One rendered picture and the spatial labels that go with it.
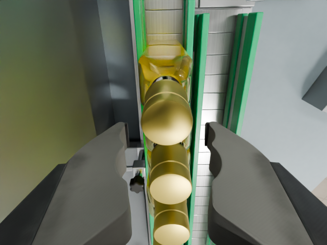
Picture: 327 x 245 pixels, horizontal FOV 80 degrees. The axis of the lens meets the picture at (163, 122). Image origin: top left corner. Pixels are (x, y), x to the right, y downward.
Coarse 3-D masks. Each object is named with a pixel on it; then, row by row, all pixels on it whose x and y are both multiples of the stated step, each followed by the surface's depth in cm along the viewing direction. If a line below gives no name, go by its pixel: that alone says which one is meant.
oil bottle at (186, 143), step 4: (188, 136) 22; (148, 140) 22; (184, 140) 22; (188, 140) 22; (148, 144) 22; (152, 144) 22; (184, 144) 22; (188, 144) 22; (148, 148) 23; (152, 148) 22; (188, 148) 23
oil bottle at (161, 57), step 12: (156, 48) 25; (168, 48) 25; (180, 48) 25; (144, 60) 19; (156, 60) 19; (168, 60) 19; (180, 60) 19; (192, 60) 20; (144, 72) 19; (156, 72) 18; (168, 72) 18; (180, 72) 18; (192, 72) 20; (144, 84) 19; (180, 84) 18; (144, 96) 19
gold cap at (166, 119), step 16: (160, 80) 16; (160, 96) 12; (176, 96) 13; (144, 112) 12; (160, 112) 12; (176, 112) 12; (144, 128) 13; (160, 128) 13; (176, 128) 13; (160, 144) 13
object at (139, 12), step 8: (136, 0) 26; (144, 0) 32; (136, 8) 27; (144, 8) 32; (136, 16) 27; (144, 16) 32; (136, 24) 28; (144, 24) 33; (136, 32) 28; (144, 32) 33; (136, 40) 29; (144, 40) 31; (136, 48) 29; (144, 48) 31; (144, 136) 36; (144, 144) 37; (152, 224) 48; (152, 232) 49; (152, 240) 51
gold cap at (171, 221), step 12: (156, 204) 20; (168, 204) 19; (180, 204) 19; (156, 216) 19; (168, 216) 18; (180, 216) 18; (156, 228) 18; (168, 228) 17; (180, 228) 17; (156, 240) 18; (168, 240) 18; (180, 240) 18
